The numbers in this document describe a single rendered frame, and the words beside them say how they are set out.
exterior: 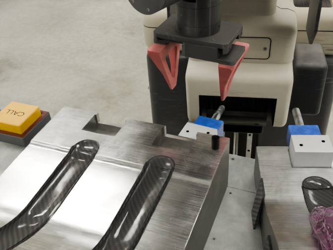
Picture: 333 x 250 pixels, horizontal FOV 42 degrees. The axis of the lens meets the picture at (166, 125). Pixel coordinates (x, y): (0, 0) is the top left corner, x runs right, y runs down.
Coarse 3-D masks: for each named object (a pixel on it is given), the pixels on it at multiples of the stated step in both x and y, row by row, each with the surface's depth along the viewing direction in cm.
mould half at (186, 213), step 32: (64, 128) 61; (128, 128) 60; (160, 128) 60; (32, 160) 57; (96, 160) 56; (128, 160) 55; (192, 160) 54; (224, 160) 57; (0, 192) 53; (32, 192) 52; (96, 192) 51; (192, 192) 50; (224, 192) 61; (0, 224) 48; (64, 224) 48; (96, 224) 48; (160, 224) 47; (192, 224) 47
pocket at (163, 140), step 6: (162, 132) 61; (156, 138) 59; (162, 138) 61; (168, 138) 61; (174, 138) 60; (180, 138) 60; (186, 138) 60; (156, 144) 59; (162, 144) 61; (168, 144) 61; (174, 144) 61; (180, 144) 61; (186, 144) 60; (192, 144) 60; (180, 150) 60; (186, 150) 60
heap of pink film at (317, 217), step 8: (320, 208) 50; (328, 208) 48; (312, 216) 47; (320, 216) 46; (328, 216) 44; (312, 224) 46; (320, 224) 45; (328, 224) 43; (312, 232) 44; (320, 232) 42; (328, 232) 43; (320, 240) 41; (328, 240) 41; (320, 248) 42; (328, 248) 40
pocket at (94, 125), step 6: (90, 120) 63; (96, 120) 64; (84, 126) 61; (90, 126) 63; (96, 126) 65; (102, 126) 65; (108, 126) 64; (114, 126) 64; (120, 126) 63; (96, 132) 64; (102, 132) 64; (108, 132) 64; (114, 132) 64
